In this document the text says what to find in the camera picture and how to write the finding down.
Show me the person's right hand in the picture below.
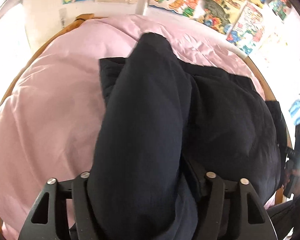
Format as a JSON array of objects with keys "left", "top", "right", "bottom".
[{"left": 282, "top": 168, "right": 300, "bottom": 196}]

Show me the blue cloth on wall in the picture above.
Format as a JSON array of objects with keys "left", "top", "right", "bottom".
[{"left": 289, "top": 100, "right": 300, "bottom": 126}]

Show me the pink duvet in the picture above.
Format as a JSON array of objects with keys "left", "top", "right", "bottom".
[{"left": 0, "top": 14, "right": 277, "bottom": 240}]

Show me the dinosaur orange landscape drawing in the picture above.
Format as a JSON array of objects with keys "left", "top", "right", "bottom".
[{"left": 197, "top": 0, "right": 246, "bottom": 35}]

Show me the red-haired figure small drawing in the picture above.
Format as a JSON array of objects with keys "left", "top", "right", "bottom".
[{"left": 268, "top": 0, "right": 292, "bottom": 21}]

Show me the bright window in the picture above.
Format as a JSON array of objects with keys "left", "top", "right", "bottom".
[{"left": 0, "top": 3, "right": 31, "bottom": 102}]

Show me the colourful 2024 poster drawing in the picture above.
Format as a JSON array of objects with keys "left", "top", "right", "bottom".
[{"left": 226, "top": 2, "right": 264, "bottom": 55}]

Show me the wooden bed frame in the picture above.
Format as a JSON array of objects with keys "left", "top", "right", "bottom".
[{"left": 0, "top": 13, "right": 293, "bottom": 234}]

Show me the black puffer jacket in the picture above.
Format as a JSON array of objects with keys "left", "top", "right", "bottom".
[{"left": 87, "top": 33, "right": 287, "bottom": 239}]

